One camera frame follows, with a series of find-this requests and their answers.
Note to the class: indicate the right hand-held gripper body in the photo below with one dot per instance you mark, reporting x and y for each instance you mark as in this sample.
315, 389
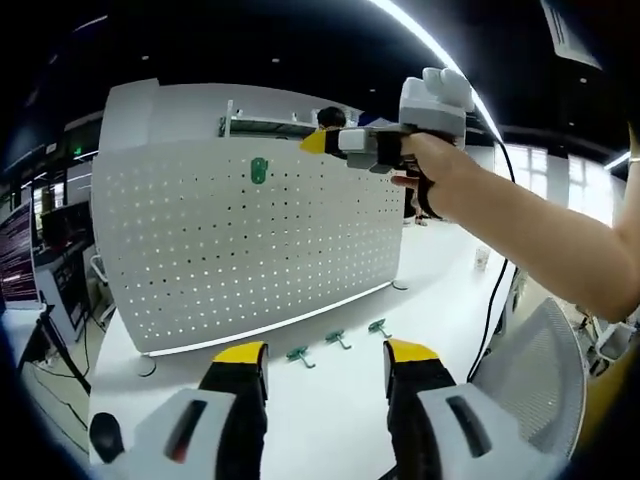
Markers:
435, 107

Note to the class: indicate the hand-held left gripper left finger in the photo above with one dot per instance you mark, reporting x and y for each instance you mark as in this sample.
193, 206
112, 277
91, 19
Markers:
170, 435

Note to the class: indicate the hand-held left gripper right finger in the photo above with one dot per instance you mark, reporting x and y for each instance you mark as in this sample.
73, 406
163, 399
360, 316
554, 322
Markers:
450, 435

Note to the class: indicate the green hook assembly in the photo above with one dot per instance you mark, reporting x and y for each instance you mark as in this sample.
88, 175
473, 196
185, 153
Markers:
336, 336
378, 325
298, 352
258, 172

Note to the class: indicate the white perforated mounting plate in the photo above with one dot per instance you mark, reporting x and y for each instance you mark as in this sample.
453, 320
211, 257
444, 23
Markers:
250, 260

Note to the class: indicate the person's right hand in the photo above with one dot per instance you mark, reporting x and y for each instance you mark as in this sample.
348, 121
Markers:
440, 165

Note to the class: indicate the long ceiling light strip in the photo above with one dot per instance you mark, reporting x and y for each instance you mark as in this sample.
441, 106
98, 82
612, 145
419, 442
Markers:
450, 65

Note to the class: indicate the black computer mouse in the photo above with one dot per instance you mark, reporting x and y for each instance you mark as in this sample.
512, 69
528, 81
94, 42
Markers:
106, 437

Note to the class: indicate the grey metal shelf rack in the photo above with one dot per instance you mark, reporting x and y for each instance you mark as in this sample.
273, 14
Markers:
270, 120

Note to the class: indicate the grey mesh office chair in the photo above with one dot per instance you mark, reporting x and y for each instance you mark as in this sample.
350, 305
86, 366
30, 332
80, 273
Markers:
535, 380

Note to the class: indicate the black laptop stand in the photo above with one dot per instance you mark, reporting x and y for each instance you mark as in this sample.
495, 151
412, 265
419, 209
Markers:
66, 350

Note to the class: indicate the ceiling air vent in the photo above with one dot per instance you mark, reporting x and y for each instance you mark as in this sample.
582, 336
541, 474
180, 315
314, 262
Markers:
570, 30

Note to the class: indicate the clear cup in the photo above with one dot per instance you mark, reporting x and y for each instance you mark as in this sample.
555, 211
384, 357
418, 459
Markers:
481, 259

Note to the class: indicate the white office chair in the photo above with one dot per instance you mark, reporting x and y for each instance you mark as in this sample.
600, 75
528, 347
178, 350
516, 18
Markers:
100, 270

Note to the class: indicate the black cabinet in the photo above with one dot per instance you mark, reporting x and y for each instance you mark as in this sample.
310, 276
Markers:
65, 280

